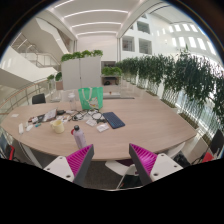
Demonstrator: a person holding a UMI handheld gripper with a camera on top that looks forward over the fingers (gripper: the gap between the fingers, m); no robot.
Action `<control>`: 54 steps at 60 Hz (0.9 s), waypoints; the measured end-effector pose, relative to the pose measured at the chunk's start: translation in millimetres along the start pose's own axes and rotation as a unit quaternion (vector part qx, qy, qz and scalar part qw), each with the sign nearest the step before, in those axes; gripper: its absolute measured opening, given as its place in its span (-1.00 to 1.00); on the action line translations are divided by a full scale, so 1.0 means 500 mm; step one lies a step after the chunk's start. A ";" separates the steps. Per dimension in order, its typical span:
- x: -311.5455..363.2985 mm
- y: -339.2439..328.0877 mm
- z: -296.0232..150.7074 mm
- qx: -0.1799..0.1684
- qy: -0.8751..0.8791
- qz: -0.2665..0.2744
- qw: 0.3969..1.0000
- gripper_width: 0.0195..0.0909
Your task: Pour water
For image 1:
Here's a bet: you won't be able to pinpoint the row of green potted plants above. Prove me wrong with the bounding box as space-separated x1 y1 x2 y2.
114 49 224 134

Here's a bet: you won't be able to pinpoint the ceiling light strips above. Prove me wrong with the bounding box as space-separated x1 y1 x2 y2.
53 0 129 37

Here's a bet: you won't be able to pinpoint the white cabinet with plants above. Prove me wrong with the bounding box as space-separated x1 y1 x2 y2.
60 49 104 91

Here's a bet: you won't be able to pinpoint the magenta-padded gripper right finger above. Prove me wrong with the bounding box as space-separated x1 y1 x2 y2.
128 143 184 187

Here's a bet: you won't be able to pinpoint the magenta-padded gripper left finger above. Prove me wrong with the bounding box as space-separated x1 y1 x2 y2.
43 143 95 188

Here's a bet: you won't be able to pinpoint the dark blue keyboard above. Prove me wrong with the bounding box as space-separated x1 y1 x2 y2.
101 111 126 130

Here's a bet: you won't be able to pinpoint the black tangled cable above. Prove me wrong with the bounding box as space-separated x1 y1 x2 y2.
70 109 104 123

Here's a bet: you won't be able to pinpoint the cream yellow mug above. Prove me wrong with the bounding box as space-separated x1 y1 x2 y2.
50 119 65 135

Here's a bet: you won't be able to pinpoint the purple drink bottle black cap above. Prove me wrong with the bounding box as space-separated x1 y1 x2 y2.
72 124 88 150

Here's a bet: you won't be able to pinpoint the black office chair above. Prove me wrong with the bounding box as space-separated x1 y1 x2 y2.
31 93 47 105

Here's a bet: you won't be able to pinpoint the potted green plant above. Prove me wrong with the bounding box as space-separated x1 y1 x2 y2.
46 73 55 98
54 71 64 91

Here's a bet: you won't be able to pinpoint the white plastic packet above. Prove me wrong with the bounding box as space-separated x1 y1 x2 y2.
96 122 110 133
85 118 98 127

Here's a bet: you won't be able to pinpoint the black notebook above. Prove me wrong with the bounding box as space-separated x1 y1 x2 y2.
35 113 46 124

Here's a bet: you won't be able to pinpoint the low shelf with plants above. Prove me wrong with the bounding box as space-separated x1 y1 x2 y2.
100 66 123 86

